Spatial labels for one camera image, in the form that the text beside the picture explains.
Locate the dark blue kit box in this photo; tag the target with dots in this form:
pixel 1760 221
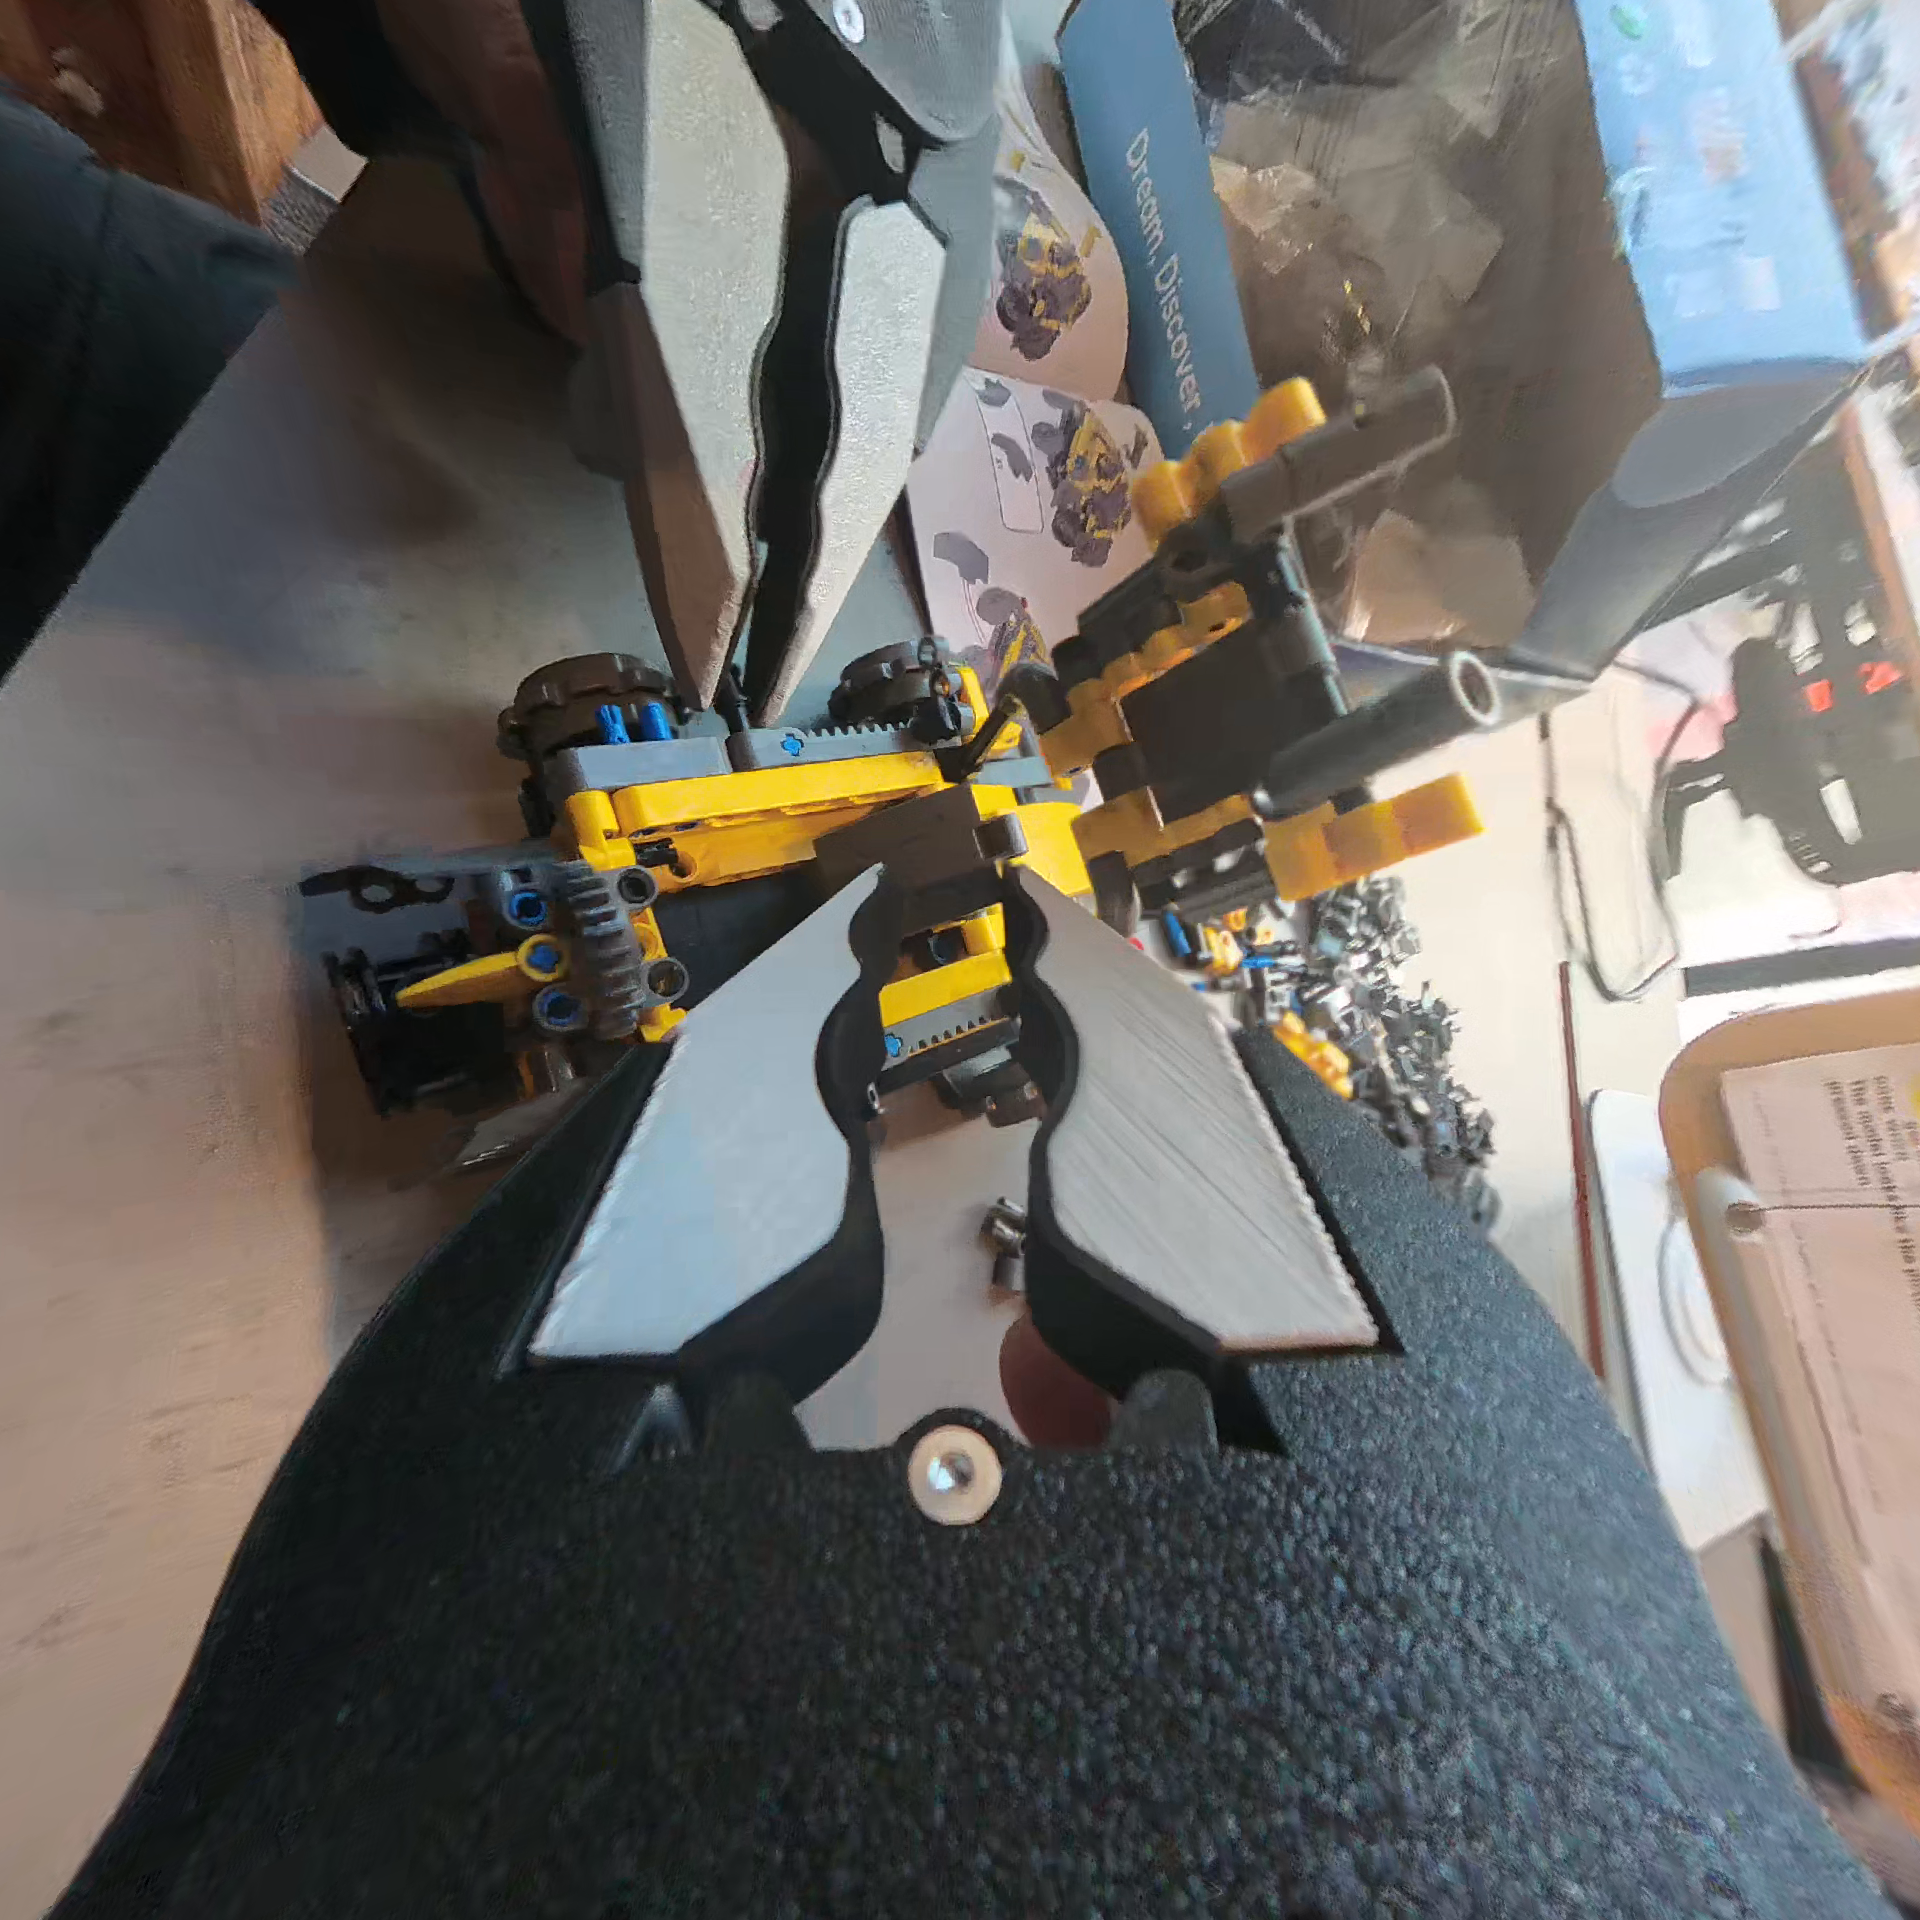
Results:
pixel 1171 269

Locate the wooden support post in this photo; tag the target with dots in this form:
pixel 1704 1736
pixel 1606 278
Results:
pixel 148 89

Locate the black background office chair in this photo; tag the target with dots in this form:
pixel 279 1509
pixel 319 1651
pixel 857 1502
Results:
pixel 1785 704

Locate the yellow toy brick vehicle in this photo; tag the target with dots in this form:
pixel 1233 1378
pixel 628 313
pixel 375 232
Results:
pixel 751 809

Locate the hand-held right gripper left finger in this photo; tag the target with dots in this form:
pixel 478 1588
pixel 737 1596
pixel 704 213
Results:
pixel 720 1185

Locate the white sign base plate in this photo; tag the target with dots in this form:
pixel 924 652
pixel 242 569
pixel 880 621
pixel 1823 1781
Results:
pixel 1665 1349

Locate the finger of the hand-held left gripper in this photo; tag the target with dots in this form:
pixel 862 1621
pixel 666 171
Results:
pixel 690 300
pixel 878 376

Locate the person's left hand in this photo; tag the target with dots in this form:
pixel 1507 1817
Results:
pixel 494 136

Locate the instruction sign board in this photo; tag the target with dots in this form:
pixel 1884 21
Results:
pixel 1828 1275

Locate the person's left forearm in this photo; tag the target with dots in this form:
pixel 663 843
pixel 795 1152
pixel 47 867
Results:
pixel 105 346

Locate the open instruction booklet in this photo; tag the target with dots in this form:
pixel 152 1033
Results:
pixel 1036 494

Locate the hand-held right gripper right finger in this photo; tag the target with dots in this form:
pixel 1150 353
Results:
pixel 1200 1185

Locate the person's right hand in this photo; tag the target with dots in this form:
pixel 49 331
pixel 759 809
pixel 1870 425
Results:
pixel 1050 1387

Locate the grey toothed rack piece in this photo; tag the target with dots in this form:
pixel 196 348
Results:
pixel 839 738

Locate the pile of loose brick pieces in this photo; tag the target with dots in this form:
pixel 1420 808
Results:
pixel 1382 1020

